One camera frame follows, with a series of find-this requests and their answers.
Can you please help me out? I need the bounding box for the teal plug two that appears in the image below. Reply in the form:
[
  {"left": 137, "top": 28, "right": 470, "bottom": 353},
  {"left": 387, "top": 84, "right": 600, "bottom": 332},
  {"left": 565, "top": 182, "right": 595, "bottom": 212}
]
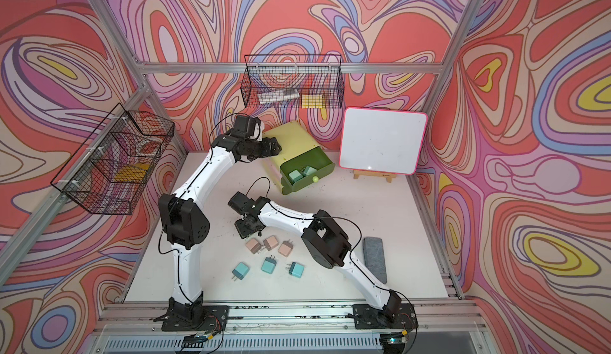
[{"left": 261, "top": 256, "right": 277, "bottom": 274}]

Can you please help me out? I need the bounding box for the back black wire basket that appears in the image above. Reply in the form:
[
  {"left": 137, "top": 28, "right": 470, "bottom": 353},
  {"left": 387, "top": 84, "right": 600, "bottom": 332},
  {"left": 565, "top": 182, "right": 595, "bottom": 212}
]
[{"left": 240, "top": 53, "right": 345, "bottom": 110}]

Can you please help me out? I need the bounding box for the yellow green drawer cabinet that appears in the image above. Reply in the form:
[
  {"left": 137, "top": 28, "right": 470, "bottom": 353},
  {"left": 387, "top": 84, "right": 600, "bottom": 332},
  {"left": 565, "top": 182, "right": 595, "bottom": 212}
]
[{"left": 263, "top": 121, "right": 335, "bottom": 195}]

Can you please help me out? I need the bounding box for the grey felt eraser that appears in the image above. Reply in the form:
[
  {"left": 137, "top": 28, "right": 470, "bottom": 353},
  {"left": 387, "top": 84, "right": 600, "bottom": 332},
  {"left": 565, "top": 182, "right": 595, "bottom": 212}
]
[{"left": 363, "top": 236, "right": 388, "bottom": 284}]

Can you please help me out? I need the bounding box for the teal plug one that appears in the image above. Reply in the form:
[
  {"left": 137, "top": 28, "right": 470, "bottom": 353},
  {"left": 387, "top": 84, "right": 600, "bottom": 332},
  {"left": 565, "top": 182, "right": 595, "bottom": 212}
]
[{"left": 232, "top": 262, "right": 250, "bottom": 281}]

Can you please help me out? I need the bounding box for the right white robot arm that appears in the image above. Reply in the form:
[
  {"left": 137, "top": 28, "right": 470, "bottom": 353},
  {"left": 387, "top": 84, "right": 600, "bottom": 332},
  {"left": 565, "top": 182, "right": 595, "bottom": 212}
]
[{"left": 228, "top": 192, "right": 402, "bottom": 327}]

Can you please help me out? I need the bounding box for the wooden easel stand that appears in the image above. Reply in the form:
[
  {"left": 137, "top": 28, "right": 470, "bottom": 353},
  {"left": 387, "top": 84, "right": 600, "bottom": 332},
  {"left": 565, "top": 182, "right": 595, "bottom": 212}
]
[{"left": 353, "top": 169, "right": 397, "bottom": 183}]

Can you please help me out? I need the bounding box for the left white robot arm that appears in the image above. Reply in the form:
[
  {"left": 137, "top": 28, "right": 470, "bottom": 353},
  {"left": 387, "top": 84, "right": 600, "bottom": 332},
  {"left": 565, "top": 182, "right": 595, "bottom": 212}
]
[{"left": 158, "top": 130, "right": 282, "bottom": 307}]

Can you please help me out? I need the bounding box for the teal plug three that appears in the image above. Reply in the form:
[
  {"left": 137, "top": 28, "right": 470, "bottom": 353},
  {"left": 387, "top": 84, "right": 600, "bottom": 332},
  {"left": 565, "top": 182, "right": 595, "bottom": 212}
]
[{"left": 288, "top": 262, "right": 305, "bottom": 279}]

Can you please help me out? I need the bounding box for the pink plug three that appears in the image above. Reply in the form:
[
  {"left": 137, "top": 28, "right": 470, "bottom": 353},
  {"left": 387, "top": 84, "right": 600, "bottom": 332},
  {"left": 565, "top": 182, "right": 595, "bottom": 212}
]
[{"left": 278, "top": 240, "right": 294, "bottom": 258}]

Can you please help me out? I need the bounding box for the grey box in back basket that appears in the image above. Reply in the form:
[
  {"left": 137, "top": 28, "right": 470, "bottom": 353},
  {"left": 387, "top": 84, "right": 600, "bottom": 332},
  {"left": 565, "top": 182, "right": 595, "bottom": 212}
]
[{"left": 258, "top": 89, "right": 300, "bottom": 105}]

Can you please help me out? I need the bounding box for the left black wire basket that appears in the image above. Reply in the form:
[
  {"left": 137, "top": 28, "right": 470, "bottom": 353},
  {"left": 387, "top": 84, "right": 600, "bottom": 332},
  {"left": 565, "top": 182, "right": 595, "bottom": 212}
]
[{"left": 50, "top": 104, "right": 175, "bottom": 216}]

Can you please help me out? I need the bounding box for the pink framed whiteboard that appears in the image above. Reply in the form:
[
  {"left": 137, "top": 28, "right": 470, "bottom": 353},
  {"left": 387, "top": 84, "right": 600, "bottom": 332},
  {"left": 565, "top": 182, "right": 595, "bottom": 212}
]
[{"left": 339, "top": 107, "right": 429, "bottom": 175}]

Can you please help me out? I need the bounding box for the yellow sponge in back basket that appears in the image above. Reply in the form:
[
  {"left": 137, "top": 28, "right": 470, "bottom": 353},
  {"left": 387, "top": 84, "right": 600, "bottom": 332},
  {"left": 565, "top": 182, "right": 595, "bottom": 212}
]
[{"left": 301, "top": 95, "right": 326, "bottom": 109}]

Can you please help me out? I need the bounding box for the green plug one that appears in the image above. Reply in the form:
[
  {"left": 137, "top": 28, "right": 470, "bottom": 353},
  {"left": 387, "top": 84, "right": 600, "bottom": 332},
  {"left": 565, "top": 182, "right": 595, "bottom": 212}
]
[{"left": 304, "top": 166, "right": 318, "bottom": 177}]

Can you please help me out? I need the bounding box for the pink plug one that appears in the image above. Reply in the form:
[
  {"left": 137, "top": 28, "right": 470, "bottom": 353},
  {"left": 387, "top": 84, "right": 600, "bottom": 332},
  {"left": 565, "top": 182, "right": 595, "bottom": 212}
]
[{"left": 245, "top": 238, "right": 263, "bottom": 255}]

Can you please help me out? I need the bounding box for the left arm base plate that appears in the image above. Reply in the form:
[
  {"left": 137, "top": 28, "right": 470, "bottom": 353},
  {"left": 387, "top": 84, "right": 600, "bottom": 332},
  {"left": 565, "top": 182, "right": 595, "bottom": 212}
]
[{"left": 162, "top": 303, "right": 229, "bottom": 332}]

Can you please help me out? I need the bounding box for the black wire basket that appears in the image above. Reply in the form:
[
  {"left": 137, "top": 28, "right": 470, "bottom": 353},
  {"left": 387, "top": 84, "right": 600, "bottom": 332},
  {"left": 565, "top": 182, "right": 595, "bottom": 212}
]
[
  {"left": 240, "top": 53, "right": 345, "bottom": 110},
  {"left": 50, "top": 104, "right": 175, "bottom": 216}
]

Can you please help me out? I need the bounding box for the yellow item in left basket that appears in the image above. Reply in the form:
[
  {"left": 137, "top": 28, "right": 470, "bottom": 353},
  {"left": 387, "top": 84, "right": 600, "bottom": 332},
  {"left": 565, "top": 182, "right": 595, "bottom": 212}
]
[{"left": 113, "top": 163, "right": 150, "bottom": 184}]

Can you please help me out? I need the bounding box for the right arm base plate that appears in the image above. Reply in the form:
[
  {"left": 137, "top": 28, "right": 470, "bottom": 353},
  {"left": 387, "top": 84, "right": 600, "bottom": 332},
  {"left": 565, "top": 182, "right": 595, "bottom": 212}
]
[{"left": 347, "top": 303, "right": 419, "bottom": 332}]

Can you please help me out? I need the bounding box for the green top drawer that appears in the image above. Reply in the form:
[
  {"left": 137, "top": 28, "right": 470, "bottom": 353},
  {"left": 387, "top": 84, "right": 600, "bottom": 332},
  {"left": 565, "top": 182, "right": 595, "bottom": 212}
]
[{"left": 279, "top": 147, "right": 336, "bottom": 195}]

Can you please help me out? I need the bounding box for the green plug two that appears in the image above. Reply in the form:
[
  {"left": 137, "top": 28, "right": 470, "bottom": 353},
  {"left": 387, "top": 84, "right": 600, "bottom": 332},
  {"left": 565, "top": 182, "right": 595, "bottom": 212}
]
[{"left": 288, "top": 169, "right": 304, "bottom": 184}]

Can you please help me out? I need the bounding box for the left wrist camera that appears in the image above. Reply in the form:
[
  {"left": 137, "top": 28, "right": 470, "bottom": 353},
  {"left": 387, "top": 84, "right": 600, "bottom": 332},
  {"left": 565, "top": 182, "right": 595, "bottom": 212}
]
[{"left": 232, "top": 114, "right": 263, "bottom": 140}]

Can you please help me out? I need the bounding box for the pink plug two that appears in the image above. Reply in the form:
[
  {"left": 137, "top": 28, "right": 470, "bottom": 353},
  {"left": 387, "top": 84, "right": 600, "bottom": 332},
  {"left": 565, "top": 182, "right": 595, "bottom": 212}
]
[{"left": 263, "top": 236, "right": 279, "bottom": 251}]

